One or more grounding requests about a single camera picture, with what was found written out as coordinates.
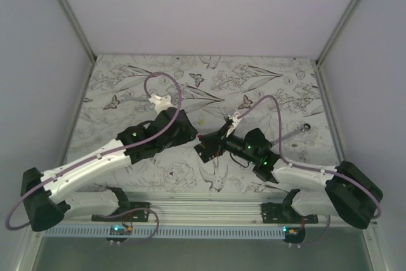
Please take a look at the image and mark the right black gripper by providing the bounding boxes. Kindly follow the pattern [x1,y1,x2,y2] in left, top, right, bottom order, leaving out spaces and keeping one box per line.
[199,123,257,164]

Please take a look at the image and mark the black fuse box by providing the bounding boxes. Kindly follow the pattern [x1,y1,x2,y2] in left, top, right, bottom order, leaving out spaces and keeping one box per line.
[194,143,222,163]

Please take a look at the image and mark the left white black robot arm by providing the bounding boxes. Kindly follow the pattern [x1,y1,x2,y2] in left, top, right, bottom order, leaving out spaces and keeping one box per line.
[20,107,198,232]

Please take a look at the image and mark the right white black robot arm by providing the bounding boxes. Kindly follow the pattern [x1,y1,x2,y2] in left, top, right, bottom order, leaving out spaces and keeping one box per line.
[195,126,383,229]

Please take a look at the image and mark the floral patterned mat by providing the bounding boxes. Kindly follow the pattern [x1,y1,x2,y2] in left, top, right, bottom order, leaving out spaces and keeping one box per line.
[67,55,339,193]

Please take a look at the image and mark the silver ratchet wrench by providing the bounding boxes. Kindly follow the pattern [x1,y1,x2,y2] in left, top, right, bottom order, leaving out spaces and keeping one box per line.
[270,123,311,146]

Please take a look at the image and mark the left controller board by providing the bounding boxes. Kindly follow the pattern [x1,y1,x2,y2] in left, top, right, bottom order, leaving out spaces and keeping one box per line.
[106,225,133,246]

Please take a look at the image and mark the controller board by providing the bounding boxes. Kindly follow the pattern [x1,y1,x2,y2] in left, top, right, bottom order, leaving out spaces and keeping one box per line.
[106,225,133,246]
[283,227,306,248]

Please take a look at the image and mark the right controller board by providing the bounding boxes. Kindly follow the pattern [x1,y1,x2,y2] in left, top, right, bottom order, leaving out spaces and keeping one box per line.
[283,227,306,248]

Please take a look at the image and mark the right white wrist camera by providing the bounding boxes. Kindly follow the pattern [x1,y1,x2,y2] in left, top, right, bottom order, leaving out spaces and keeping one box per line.
[225,111,242,137]

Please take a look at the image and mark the aluminium rail base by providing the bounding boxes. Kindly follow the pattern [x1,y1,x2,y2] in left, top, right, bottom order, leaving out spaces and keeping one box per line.
[30,192,378,228]

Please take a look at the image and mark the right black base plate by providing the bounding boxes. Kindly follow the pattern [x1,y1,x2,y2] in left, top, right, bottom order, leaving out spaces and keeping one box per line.
[261,202,318,224]

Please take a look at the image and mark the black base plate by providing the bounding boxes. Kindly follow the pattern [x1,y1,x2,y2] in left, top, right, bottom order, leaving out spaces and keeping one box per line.
[261,202,318,224]
[91,202,150,222]

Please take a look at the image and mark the white slotted cable duct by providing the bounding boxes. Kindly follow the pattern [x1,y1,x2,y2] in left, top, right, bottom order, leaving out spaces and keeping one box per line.
[44,225,284,240]

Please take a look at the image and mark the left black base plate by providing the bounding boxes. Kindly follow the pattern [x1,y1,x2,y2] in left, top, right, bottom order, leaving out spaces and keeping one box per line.
[91,202,150,222]

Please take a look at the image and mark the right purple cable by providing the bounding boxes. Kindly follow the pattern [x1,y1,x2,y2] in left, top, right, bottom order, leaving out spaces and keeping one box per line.
[237,95,383,248]

